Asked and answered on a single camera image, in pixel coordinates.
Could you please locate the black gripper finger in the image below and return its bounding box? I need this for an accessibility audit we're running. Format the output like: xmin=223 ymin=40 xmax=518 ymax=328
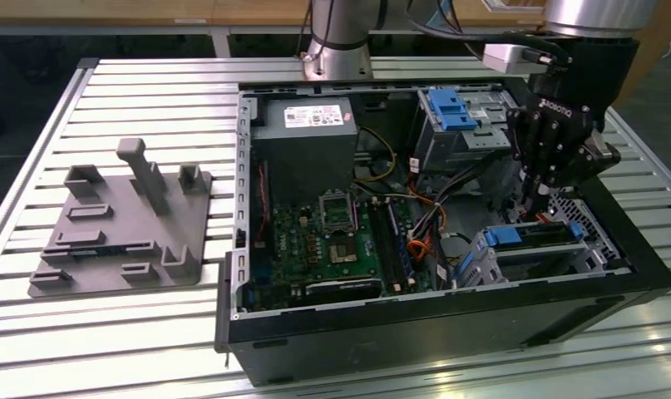
xmin=550 ymin=134 xmax=624 ymax=197
xmin=505 ymin=107 xmax=565 ymax=218

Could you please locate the metal disk bay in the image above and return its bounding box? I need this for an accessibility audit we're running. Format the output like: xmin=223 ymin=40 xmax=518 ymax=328
xmin=456 ymin=219 xmax=632 ymax=288

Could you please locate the blue RAM slot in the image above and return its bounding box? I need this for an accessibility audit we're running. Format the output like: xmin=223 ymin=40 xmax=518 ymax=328
xmin=389 ymin=198 xmax=420 ymax=288

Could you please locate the black RAM slot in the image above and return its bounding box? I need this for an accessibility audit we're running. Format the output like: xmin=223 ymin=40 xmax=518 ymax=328
xmin=368 ymin=197 xmax=404 ymax=293

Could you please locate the drive cage with blue latch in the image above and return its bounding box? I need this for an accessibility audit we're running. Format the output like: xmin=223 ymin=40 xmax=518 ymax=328
xmin=414 ymin=86 xmax=529 ymax=175

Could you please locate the CPU socket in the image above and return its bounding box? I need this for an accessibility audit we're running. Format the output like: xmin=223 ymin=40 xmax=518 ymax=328
xmin=318 ymin=189 xmax=360 ymax=234

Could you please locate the grey power supply unit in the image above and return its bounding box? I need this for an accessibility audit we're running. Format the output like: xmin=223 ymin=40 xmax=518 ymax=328
xmin=250 ymin=96 xmax=360 ymax=209

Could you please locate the square chipset chip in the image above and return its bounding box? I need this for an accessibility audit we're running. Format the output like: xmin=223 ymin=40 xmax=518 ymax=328
xmin=328 ymin=236 xmax=362 ymax=265

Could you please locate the black graphics card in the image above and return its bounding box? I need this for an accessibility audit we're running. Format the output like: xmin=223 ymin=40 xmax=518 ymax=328
xmin=304 ymin=276 xmax=385 ymax=301

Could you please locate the black PC case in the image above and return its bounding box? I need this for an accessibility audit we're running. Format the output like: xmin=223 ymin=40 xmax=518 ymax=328
xmin=214 ymin=76 xmax=671 ymax=387

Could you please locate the green motherboard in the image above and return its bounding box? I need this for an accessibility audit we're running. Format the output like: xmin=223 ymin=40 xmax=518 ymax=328
xmin=251 ymin=182 xmax=445 ymax=311

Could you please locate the wooden cabinet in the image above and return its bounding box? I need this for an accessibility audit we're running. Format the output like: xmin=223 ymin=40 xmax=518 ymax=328
xmin=0 ymin=0 xmax=548 ymax=27

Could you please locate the grey parts rack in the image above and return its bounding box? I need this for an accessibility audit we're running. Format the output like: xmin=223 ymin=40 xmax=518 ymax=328
xmin=27 ymin=138 xmax=214 ymax=298

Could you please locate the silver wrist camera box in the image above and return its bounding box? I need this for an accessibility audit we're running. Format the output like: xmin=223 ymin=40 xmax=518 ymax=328
xmin=482 ymin=42 xmax=537 ymax=75

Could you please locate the black wire bundle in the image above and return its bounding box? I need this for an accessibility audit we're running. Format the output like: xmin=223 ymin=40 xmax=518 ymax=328
xmin=412 ymin=153 xmax=516 ymax=234

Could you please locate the yellow wire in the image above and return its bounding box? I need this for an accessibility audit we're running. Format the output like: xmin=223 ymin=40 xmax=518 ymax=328
xmin=353 ymin=126 xmax=398 ymax=184

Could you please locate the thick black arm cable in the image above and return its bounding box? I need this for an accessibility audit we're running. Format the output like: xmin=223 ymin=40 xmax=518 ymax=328
xmin=405 ymin=0 xmax=570 ymax=68

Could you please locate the orange wire bundle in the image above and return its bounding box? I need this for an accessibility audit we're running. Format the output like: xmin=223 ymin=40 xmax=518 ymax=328
xmin=405 ymin=195 xmax=452 ymax=268

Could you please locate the thin red wire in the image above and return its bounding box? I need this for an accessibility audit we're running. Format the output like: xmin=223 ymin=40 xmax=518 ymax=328
xmin=257 ymin=160 xmax=274 ymax=244

